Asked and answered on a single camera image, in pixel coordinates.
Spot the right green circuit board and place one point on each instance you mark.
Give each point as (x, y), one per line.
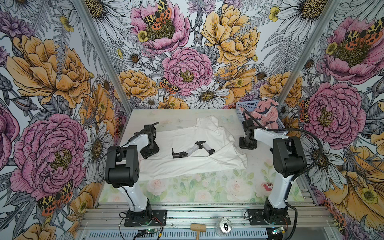
(277, 231)

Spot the aluminium front rail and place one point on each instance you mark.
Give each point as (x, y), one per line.
(181, 215)

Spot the pink patterned garment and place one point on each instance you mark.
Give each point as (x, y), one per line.
(266, 113)

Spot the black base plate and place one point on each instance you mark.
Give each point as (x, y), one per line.
(258, 217)
(157, 218)

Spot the wooden mallet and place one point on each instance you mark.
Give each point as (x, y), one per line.
(198, 228)

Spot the blue plastic laundry basket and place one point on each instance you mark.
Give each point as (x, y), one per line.
(243, 111)

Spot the left green circuit board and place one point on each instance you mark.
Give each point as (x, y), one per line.
(149, 233)

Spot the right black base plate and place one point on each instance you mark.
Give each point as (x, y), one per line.
(258, 217)

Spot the white printed t-shirt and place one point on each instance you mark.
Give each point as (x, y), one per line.
(203, 148)

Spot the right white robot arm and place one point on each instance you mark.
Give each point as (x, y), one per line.
(288, 162)

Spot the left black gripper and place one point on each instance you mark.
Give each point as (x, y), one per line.
(155, 150)

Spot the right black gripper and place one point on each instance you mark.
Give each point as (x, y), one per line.
(242, 145)

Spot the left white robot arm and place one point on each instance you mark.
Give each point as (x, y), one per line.
(123, 170)

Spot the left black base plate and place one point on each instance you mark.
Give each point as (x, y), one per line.
(157, 218)

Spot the green circuit board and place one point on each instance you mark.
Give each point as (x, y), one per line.
(277, 231)
(149, 233)

